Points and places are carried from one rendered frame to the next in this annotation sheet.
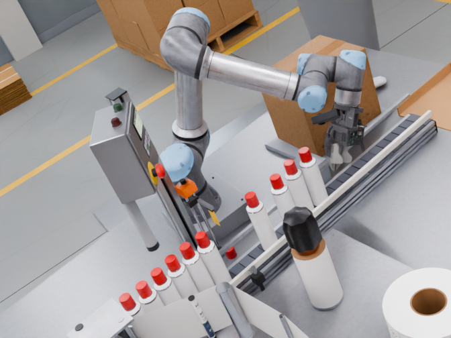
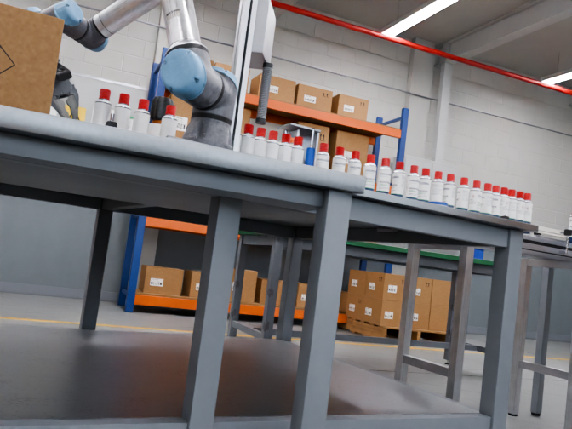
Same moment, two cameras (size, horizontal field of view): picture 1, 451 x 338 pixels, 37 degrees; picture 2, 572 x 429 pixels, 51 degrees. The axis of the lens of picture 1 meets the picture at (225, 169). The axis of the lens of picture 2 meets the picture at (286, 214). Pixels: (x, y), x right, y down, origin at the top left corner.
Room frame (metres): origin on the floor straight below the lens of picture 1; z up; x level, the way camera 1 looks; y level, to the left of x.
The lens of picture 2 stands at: (3.51, 0.28, 0.61)
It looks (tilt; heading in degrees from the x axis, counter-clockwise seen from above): 5 degrees up; 177
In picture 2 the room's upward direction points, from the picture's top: 7 degrees clockwise
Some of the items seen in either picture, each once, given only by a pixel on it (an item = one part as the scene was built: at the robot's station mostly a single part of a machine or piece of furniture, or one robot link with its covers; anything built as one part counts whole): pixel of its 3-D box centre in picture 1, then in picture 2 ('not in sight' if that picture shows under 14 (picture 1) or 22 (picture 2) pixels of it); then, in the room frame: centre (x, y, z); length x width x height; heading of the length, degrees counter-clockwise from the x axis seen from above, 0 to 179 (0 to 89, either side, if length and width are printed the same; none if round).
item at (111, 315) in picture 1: (99, 326); (299, 128); (1.21, 0.42, 1.14); 0.14 x 0.11 x 0.01; 115
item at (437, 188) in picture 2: not in sight; (436, 195); (1.02, 1.05, 0.98); 0.05 x 0.05 x 0.20
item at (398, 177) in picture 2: not in sight; (397, 186); (1.11, 0.86, 0.98); 0.05 x 0.05 x 0.20
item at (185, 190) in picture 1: (209, 227); not in sight; (1.52, 0.11, 1.05); 0.10 x 0.04 x 0.33; 25
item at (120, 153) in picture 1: (126, 151); (255, 34); (1.51, 0.21, 1.38); 0.17 x 0.10 x 0.19; 170
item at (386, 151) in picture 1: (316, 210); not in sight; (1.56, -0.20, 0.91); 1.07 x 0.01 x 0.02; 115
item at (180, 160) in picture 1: (180, 169); (214, 94); (1.84, 0.13, 1.06); 0.13 x 0.12 x 0.14; 155
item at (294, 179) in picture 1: (298, 188); (120, 125); (1.60, -0.17, 0.98); 0.05 x 0.05 x 0.20
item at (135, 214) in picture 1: (138, 219); (264, 94); (1.50, 0.27, 1.18); 0.04 x 0.04 x 0.21
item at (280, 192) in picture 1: (284, 203); (140, 130); (1.56, -0.12, 0.98); 0.05 x 0.05 x 0.20
